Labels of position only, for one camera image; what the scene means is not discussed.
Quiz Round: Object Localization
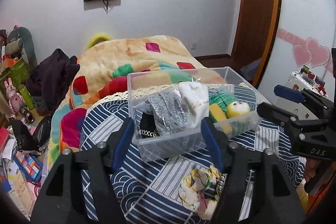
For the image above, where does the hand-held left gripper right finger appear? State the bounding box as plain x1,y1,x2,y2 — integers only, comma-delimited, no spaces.
202,117,306,224

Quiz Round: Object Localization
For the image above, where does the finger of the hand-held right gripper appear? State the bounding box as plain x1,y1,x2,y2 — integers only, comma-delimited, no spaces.
257,102,329,133
274,84,326,109

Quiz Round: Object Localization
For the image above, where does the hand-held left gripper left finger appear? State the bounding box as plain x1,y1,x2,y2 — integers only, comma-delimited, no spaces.
31,117,136,224

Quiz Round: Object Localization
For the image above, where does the yellow floral scrunchie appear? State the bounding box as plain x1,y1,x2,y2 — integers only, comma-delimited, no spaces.
178,164,227,221

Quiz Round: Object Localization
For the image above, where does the clear plastic storage box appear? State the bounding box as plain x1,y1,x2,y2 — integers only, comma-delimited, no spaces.
127,67,263,163

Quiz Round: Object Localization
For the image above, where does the person's right hand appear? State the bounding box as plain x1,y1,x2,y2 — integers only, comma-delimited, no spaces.
304,159,317,186

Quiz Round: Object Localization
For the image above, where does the white suitcase with stickers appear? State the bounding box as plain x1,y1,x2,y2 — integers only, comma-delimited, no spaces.
285,70,328,120

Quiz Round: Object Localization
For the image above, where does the black patterned sock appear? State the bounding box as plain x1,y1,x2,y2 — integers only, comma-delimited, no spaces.
139,111,161,139

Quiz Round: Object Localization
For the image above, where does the green yellow sock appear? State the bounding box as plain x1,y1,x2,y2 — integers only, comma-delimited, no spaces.
208,90,251,135

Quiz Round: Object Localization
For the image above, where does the blue cloth by door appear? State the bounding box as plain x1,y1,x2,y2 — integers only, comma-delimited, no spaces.
240,58,263,83

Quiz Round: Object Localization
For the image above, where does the white lace cloth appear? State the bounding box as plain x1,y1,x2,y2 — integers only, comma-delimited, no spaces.
100,84,181,107

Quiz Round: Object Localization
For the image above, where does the blue white patterned bedcover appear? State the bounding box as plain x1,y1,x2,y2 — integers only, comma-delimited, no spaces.
79,82,308,224

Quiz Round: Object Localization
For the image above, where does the white sock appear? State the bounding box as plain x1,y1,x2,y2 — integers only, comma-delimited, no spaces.
178,81,211,128

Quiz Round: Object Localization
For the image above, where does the grey glitter cloth in bag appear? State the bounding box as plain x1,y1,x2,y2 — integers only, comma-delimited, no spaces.
145,93,191,137

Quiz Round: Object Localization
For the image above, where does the colourful patchwork blanket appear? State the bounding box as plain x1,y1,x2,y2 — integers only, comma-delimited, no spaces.
49,35,229,167

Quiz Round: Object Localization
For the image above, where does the brown wooden door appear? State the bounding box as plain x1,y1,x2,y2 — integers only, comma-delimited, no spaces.
230,0,283,86

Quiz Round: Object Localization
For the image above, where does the black plastic bag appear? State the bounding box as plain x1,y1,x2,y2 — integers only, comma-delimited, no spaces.
10,115,53,152

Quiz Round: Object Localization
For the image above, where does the dark jacket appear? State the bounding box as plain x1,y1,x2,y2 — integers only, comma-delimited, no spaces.
25,48,81,112

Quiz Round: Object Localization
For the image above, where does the green bottle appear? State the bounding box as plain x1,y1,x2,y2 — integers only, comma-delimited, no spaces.
17,84,35,110

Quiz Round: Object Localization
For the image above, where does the pile of papers and boxes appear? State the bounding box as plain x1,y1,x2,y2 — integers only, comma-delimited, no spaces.
0,126,49,215

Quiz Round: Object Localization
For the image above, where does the pink rabbit toy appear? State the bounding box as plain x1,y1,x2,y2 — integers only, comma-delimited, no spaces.
5,77,26,116

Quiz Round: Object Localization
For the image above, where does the green cardboard box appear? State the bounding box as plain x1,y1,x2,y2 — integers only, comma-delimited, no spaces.
0,57,31,83

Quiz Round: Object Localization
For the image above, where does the grey plush dinosaur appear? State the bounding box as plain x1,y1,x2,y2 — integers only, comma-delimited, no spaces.
6,27,37,67

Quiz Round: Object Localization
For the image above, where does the pink heart wall decoration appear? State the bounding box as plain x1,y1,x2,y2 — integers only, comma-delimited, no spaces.
292,37,331,68

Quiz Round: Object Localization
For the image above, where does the yellow plush ring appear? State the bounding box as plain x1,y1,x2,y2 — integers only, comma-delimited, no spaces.
85,33,114,51

